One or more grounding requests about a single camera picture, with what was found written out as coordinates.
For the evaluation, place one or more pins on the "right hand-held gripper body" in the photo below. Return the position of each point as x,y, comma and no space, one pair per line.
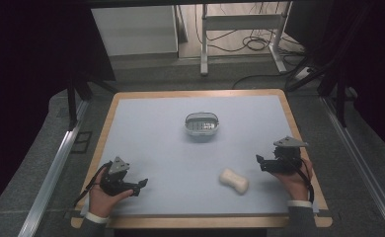
286,156

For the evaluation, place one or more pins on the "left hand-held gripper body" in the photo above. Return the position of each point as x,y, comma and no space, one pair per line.
115,179

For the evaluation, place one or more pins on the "person's left hand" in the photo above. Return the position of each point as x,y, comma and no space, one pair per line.
102,200

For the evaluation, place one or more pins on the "person's right hand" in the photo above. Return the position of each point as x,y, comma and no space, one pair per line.
295,182

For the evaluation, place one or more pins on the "light blue table mat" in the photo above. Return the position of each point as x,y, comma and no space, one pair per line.
193,154

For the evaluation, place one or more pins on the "black stand legs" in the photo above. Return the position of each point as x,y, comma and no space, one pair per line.
337,85
78,95

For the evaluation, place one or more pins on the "white cabinet panel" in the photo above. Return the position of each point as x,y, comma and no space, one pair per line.
135,30

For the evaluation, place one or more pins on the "aluminium rail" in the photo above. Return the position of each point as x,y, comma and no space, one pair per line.
50,182
363,166

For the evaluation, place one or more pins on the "white metal desk frame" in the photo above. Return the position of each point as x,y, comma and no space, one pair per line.
243,31

